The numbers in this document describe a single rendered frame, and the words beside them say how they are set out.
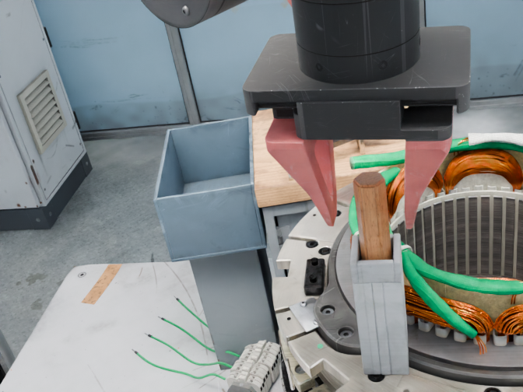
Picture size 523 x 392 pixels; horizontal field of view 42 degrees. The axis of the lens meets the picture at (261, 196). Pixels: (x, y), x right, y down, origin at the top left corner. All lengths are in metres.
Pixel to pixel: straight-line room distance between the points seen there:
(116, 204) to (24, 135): 0.47
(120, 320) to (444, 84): 0.80
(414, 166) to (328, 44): 0.07
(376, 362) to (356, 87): 0.19
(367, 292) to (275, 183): 0.32
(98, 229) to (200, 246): 2.05
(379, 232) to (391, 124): 0.09
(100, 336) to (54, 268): 1.64
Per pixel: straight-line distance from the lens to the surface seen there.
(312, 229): 0.57
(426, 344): 0.45
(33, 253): 2.79
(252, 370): 0.85
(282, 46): 0.36
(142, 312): 1.04
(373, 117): 0.31
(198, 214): 0.73
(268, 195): 0.70
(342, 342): 0.46
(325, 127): 0.31
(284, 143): 0.32
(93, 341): 1.02
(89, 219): 2.87
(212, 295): 0.83
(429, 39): 0.35
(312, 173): 0.34
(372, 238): 0.38
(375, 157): 0.53
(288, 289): 0.51
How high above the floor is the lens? 1.42
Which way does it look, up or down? 32 degrees down
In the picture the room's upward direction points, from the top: 11 degrees counter-clockwise
